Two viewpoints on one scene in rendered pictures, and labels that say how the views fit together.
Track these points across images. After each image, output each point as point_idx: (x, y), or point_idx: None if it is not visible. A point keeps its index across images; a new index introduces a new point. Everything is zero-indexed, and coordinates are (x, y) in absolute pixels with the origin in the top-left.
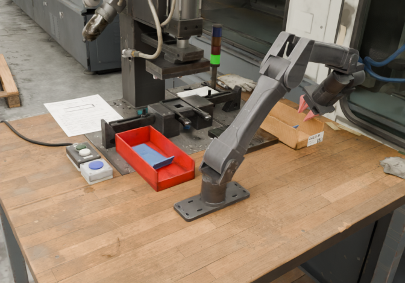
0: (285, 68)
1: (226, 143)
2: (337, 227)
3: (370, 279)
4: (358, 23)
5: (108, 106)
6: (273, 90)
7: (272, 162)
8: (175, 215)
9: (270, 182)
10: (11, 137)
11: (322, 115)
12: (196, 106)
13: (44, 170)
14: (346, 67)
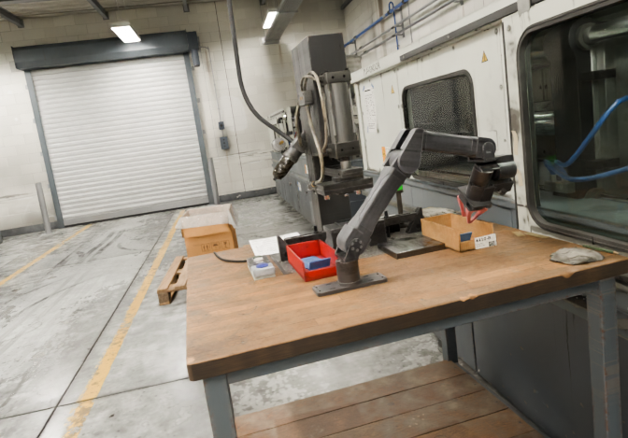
0: (398, 155)
1: (351, 226)
2: (460, 296)
3: None
4: (523, 124)
5: None
6: (389, 176)
7: (428, 261)
8: (310, 293)
9: (415, 273)
10: (213, 260)
11: (513, 228)
12: None
13: (225, 275)
14: (480, 155)
